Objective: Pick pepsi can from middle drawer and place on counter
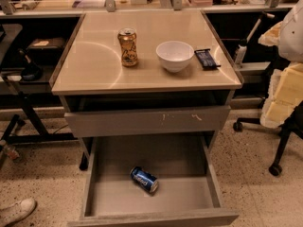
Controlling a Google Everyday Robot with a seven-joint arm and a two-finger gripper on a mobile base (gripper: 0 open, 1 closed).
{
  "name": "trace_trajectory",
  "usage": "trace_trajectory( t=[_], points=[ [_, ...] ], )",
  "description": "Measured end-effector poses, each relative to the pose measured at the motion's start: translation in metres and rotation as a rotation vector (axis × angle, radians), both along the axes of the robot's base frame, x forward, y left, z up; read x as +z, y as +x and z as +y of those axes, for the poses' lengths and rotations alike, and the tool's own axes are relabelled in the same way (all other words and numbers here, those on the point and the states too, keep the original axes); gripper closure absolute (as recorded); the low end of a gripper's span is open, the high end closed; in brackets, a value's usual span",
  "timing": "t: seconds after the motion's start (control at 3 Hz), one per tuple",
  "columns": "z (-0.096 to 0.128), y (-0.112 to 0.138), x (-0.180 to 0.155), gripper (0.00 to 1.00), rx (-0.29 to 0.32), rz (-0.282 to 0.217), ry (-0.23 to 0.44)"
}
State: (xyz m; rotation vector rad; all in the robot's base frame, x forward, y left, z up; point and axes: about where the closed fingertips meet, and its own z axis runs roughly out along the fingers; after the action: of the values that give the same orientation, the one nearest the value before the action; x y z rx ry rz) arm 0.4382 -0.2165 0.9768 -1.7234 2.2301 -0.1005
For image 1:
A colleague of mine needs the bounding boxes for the blue pepsi can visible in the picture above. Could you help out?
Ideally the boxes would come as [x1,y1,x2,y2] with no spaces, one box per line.
[130,166,158,194]

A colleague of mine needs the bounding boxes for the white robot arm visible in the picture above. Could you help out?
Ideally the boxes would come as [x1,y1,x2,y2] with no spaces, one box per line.
[258,0,303,129]

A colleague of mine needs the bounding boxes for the grey drawer cabinet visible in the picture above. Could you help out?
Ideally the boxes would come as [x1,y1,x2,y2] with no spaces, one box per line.
[48,9,244,227]

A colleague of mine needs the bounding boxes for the grey top drawer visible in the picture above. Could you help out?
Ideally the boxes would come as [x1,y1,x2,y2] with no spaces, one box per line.
[64,106,230,137]

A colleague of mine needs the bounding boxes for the gold soda can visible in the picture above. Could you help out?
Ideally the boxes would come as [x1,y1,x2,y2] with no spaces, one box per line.
[117,27,138,66]

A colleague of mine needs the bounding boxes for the grey open middle drawer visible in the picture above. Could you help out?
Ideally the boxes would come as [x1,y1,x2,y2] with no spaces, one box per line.
[67,133,239,227]

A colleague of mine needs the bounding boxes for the white bowl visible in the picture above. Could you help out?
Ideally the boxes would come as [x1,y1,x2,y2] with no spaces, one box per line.
[156,41,194,73]

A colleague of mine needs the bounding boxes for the dark blue snack bar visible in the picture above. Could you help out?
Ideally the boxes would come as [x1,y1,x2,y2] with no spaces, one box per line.
[194,49,220,69]

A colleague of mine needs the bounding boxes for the black box on shelf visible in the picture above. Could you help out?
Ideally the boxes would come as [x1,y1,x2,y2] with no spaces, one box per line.
[27,37,65,57]

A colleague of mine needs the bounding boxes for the dark round object on shelf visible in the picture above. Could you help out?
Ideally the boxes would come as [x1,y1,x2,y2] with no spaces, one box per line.
[18,49,43,81]

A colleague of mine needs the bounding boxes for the white sneaker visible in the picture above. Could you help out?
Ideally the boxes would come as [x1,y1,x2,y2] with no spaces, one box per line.
[0,198,36,227]

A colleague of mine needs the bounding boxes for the white handled tool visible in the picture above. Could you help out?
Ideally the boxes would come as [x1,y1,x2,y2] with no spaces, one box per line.
[234,12,275,66]

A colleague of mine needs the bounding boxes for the black desk frame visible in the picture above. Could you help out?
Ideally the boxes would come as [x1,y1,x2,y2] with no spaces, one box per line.
[0,24,75,144]

